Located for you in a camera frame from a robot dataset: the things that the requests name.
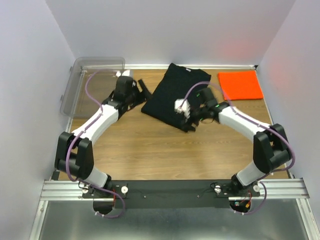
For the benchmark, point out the black t-shirt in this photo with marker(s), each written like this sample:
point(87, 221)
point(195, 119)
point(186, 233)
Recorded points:
point(175, 84)

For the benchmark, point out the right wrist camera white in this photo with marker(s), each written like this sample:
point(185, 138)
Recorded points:
point(182, 106)

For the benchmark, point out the folded orange t-shirt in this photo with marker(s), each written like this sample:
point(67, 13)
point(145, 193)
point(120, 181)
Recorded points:
point(240, 85)

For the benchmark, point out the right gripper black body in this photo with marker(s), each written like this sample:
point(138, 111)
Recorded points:
point(198, 113)

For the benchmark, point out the clear plastic bin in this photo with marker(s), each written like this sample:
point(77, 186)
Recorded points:
point(94, 76)

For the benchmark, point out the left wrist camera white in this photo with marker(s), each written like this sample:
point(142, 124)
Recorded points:
point(127, 73)

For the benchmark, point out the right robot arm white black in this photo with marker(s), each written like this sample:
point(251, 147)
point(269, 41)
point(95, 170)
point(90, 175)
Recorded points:
point(271, 147)

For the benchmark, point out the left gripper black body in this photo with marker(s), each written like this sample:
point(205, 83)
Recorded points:
point(136, 98)

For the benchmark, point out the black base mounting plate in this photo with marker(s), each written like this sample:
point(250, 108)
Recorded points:
point(172, 194)

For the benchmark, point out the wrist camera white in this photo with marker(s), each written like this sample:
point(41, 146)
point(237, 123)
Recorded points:
point(182, 106)
point(127, 73)

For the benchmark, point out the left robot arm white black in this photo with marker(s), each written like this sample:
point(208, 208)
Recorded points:
point(74, 154)

